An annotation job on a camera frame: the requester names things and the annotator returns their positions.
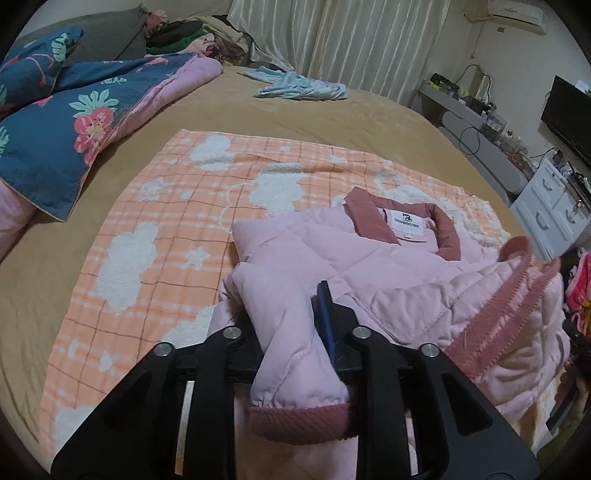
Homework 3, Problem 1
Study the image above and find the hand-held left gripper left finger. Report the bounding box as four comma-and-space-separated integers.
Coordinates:
51, 325, 266, 480

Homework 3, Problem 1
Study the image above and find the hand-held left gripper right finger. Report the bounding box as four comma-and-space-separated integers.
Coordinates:
311, 279, 541, 480

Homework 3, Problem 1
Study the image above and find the pink quilted jacket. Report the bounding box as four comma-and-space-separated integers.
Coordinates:
208, 187, 573, 480

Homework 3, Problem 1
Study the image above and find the pile of clothes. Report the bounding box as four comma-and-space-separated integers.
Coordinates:
143, 11, 296, 75

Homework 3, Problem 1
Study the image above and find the orange plaid cloud blanket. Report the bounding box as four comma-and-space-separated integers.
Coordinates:
39, 129, 513, 457

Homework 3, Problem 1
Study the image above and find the tan bed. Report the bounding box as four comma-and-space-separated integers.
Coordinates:
0, 65, 532, 462

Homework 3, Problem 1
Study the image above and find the grey desk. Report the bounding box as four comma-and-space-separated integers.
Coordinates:
418, 85, 529, 206

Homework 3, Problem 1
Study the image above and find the light blue cloth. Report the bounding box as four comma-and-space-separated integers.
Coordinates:
252, 66, 349, 101

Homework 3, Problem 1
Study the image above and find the white drawer cabinet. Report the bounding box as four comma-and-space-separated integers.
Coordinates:
509, 159, 591, 261

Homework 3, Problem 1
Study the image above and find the pink colourful cloth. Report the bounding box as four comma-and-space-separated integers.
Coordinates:
561, 249, 591, 319

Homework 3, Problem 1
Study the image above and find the clutter of small desk things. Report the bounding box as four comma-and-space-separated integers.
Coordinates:
427, 65, 532, 171

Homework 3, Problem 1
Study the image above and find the cream curtain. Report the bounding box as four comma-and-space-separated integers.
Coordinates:
226, 0, 451, 109

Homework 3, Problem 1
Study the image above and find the blue floral quilt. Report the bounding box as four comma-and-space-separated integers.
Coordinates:
0, 51, 225, 259

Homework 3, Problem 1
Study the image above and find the black television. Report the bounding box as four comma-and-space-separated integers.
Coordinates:
540, 75, 591, 169

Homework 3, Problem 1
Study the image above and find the grey pillow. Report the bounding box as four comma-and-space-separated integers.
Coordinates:
18, 4, 148, 61

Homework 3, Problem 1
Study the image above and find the blue floral pillow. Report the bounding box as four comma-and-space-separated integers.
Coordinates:
0, 28, 85, 109

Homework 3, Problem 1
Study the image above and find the white air conditioner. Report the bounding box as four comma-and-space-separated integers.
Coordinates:
464, 0, 548, 35

